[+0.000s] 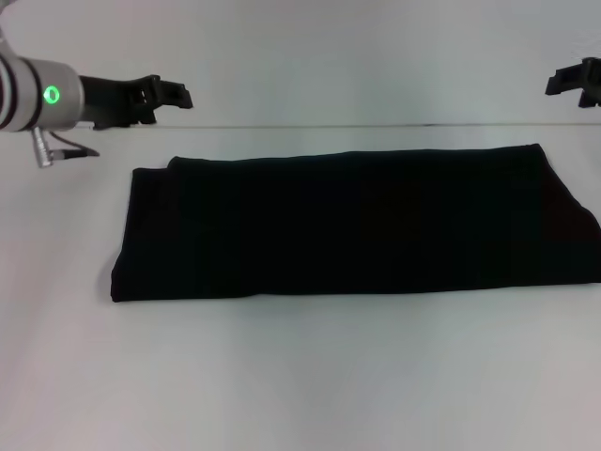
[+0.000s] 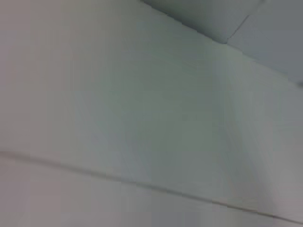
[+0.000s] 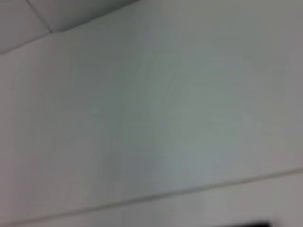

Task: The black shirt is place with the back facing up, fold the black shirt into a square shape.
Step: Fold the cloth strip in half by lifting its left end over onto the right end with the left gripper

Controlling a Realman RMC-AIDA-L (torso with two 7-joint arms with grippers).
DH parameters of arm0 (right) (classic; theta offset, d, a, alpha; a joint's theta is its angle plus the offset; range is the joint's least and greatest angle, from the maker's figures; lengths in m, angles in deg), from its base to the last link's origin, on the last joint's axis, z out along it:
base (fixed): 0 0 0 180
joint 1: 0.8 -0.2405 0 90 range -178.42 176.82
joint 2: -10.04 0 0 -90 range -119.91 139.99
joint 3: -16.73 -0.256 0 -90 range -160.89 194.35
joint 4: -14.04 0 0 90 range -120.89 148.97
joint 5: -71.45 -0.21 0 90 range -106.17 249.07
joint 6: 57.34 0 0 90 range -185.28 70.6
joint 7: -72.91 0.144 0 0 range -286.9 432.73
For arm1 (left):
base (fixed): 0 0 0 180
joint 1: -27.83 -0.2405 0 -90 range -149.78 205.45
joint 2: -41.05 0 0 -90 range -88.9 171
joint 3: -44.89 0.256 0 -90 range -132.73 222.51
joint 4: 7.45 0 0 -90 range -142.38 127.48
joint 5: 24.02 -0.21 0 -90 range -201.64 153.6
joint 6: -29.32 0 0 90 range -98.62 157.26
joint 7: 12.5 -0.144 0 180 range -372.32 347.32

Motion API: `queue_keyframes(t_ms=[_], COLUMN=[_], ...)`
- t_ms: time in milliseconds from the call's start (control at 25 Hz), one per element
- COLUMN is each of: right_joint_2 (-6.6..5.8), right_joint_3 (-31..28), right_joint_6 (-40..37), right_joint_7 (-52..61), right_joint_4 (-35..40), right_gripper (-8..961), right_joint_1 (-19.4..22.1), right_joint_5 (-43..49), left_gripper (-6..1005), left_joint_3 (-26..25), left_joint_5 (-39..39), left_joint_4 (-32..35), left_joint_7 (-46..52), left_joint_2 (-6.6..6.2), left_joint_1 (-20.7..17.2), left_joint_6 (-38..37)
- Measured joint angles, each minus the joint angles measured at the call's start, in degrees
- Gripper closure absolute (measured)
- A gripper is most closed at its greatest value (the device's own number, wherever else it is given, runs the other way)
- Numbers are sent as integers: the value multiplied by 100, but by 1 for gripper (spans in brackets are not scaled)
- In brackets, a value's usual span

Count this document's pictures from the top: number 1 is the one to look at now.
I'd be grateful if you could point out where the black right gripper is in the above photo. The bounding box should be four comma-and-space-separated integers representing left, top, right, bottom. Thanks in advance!
544, 55, 601, 111

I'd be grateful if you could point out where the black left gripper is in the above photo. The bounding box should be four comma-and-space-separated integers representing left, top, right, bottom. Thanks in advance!
77, 73, 194, 132

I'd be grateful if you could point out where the black t-shirt with FREE print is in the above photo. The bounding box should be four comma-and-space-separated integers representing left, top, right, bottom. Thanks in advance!
109, 143, 601, 305

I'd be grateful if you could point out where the left arm cable with plug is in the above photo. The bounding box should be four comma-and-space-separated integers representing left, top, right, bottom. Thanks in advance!
30, 127, 101, 169

